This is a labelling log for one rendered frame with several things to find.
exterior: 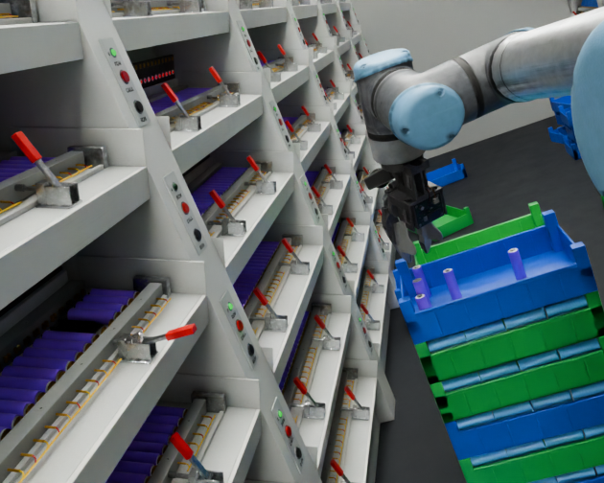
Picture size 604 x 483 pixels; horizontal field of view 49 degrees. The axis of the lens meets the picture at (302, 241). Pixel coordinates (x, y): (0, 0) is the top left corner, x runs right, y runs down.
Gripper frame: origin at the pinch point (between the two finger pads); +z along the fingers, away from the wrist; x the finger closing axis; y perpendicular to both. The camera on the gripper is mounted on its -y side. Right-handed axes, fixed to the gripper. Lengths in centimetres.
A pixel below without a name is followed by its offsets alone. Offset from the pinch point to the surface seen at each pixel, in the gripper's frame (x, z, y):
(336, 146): 38, 22, -102
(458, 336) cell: -4.7, 7.9, 16.3
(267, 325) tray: -28.6, 5.3, -8.8
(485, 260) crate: 12.2, 7.2, 3.9
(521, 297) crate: 4.7, 2.3, 21.5
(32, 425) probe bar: -62, -28, 33
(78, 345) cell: -57, -25, 19
